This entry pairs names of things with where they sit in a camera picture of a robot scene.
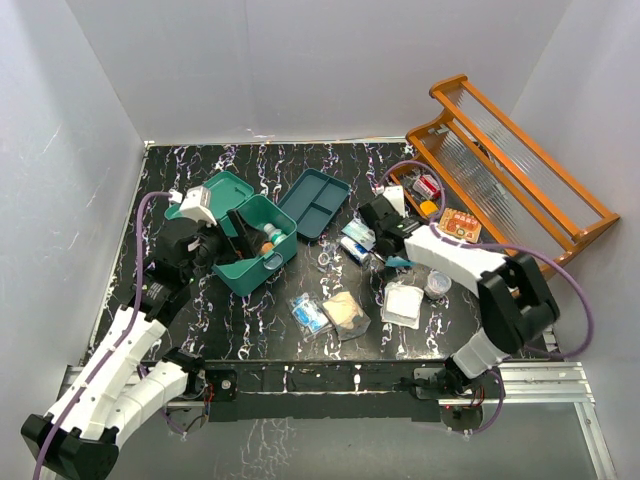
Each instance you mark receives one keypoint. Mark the blue mask clear bag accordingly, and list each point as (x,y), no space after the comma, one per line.
(309,316)

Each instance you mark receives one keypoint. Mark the green medicine box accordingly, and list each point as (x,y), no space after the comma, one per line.
(224,227)

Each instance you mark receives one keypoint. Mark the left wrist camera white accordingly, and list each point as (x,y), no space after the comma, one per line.
(194,204)

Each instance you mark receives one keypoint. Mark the dark teal divider tray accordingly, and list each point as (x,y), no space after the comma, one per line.
(313,201)

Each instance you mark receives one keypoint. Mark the white gauze pack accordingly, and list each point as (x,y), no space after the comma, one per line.
(402,305)

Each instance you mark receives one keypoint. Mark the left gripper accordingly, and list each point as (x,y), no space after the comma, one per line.
(246,243)

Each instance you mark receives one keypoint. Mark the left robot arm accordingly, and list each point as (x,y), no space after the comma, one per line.
(81,435)

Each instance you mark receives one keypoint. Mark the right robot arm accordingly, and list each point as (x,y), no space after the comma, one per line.
(515,302)

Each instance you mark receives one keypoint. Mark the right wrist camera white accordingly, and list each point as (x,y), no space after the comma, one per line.
(394,194)

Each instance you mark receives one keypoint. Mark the red white small box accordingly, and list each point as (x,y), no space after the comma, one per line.
(427,187)

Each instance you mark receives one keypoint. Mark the orange patterned card pack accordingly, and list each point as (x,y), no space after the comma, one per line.
(460,225)

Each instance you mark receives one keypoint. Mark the blue white blister card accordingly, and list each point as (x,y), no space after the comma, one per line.
(360,233)

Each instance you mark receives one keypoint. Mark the orange wooden shelf rack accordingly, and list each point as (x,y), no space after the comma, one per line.
(494,170)

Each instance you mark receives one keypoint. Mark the blue wet wipes pack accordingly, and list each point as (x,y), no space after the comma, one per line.
(398,262)

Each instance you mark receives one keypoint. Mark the white medicine bottle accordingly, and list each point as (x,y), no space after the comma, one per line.
(274,234)

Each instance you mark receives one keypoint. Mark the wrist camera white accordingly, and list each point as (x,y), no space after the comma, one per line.
(194,204)
(394,194)

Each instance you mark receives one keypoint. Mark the yellow small block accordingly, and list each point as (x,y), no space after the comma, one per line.
(429,210)

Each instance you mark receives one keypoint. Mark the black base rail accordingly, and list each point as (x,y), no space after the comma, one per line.
(333,390)

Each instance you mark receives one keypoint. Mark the blue white medicine box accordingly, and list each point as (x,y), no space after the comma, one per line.
(356,251)

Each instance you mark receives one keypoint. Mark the clear round container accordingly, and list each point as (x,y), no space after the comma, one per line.
(437,285)

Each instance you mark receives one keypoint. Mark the beige bandage bag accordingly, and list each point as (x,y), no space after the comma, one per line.
(348,318)

